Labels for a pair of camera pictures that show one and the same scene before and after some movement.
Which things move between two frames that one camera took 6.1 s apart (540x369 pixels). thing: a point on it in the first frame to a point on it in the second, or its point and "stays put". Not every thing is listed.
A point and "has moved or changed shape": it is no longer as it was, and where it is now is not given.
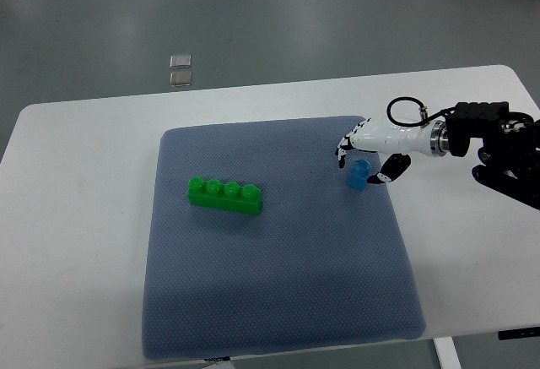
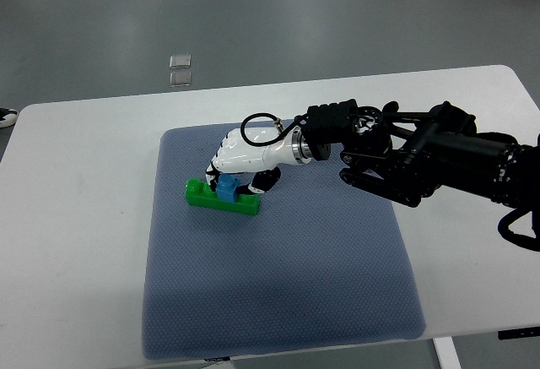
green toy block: x=229 y=195 stays put
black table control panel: x=519 y=333 stays put
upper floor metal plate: x=180 y=61 stays put
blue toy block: x=358 y=177 has moved or changed shape
